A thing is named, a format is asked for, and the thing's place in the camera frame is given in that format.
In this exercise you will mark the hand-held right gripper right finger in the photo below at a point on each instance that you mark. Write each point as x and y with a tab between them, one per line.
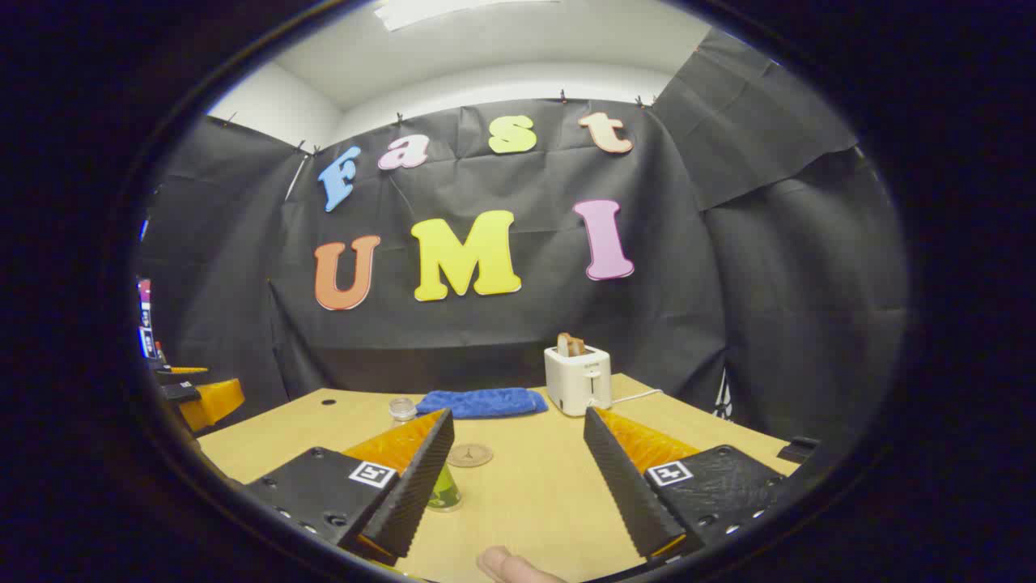
623	486

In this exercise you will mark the round wooden coaster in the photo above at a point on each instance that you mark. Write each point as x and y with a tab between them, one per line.
470	455

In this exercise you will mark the wall poster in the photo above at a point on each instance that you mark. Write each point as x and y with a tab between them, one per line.
146	324

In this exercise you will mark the blue towel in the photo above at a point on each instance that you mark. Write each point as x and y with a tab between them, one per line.
486	402

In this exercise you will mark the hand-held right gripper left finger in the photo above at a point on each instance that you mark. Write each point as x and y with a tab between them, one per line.
417	486

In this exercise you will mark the small black object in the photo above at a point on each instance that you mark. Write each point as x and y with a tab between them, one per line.
799	449

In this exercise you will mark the white toaster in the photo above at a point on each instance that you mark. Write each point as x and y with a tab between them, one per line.
575	380

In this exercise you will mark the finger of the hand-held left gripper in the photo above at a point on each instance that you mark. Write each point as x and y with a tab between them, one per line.
180	393
174	376

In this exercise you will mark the green label water bottle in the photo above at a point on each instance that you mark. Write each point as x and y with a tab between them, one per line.
445	492

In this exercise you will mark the toast slice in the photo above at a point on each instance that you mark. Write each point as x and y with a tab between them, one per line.
571	346

